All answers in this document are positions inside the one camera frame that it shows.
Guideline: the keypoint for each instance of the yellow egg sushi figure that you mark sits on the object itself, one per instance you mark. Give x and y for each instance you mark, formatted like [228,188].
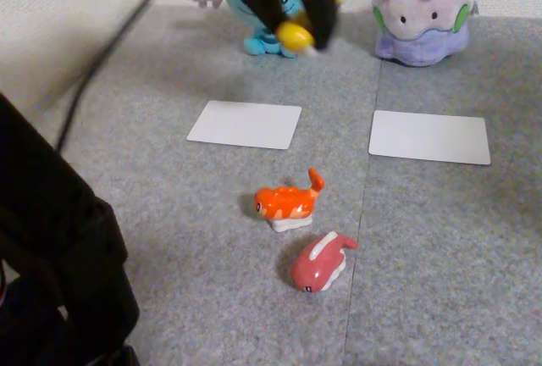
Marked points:
[292,35]

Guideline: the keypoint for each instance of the blue Wooper plush toy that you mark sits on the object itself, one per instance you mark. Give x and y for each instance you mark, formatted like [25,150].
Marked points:
[262,42]

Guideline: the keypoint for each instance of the purple Goomy plush toy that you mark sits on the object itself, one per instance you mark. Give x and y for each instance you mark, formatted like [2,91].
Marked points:
[423,18]

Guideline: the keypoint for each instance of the orange shrimp sushi figure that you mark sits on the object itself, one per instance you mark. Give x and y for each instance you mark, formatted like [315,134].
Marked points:
[283,203]

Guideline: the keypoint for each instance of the red tuna sushi figure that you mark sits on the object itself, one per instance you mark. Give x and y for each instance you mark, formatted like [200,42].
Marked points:
[317,266]

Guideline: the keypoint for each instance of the white blank card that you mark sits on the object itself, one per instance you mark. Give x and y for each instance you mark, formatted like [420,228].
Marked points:
[245,124]
[429,137]

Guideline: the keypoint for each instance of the grey carpet tile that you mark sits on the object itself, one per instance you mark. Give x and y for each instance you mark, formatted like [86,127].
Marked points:
[444,298]
[211,277]

